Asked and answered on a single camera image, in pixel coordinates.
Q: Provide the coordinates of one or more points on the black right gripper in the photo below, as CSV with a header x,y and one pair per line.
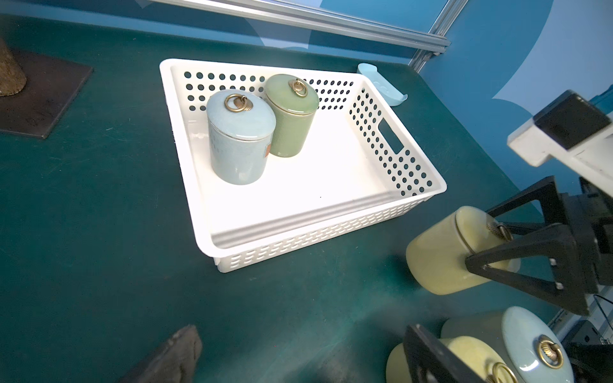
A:
x,y
560,264

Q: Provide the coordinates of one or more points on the blue grey tea canister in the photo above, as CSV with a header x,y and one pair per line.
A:
x,y
528,346
240,129

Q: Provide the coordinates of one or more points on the white perforated plastic basket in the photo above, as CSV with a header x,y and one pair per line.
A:
x,y
359,165

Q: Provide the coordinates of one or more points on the pink cherry blossom tree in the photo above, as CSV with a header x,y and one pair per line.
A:
x,y
13,79

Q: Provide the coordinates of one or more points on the yellow green tea canister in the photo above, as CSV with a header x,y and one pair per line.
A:
x,y
436,257

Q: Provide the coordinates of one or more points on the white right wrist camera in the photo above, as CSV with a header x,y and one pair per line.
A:
x,y
572,131

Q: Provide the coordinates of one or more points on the brown tree base plate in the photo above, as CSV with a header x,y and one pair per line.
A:
x,y
52,85

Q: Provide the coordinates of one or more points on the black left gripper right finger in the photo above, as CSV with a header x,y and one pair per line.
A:
x,y
430,361

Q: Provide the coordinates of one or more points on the right aluminium frame post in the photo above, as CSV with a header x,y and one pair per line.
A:
x,y
440,27

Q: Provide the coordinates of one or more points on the light blue plastic dustpan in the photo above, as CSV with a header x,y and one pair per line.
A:
x,y
390,94

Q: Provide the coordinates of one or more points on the rear aluminium frame rail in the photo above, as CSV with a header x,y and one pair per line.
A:
x,y
311,18

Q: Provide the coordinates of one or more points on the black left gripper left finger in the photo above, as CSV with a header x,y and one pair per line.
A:
x,y
175,360

